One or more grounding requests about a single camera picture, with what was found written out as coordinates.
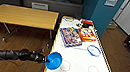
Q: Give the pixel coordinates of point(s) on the solid blue bowl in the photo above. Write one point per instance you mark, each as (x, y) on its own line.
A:
(55, 61)

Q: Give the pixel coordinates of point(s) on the purple board game box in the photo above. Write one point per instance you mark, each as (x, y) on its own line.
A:
(70, 36)

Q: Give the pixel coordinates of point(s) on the white yellow-legged game table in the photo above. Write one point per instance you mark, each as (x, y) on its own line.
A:
(81, 58)

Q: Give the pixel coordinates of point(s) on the large yellow table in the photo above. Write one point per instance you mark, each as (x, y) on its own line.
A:
(20, 16)

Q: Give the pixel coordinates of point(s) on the white paper sheet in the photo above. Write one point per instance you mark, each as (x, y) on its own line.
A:
(68, 19)

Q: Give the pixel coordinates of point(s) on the small white game piece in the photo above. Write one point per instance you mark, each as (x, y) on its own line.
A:
(79, 24)

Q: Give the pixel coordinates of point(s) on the dark grey sofa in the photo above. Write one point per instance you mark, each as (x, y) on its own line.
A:
(59, 6)

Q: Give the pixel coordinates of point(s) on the red black toy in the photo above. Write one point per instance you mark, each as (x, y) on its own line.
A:
(87, 23)

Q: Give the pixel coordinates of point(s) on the yellow wall notice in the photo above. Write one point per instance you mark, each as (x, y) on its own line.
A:
(112, 1)

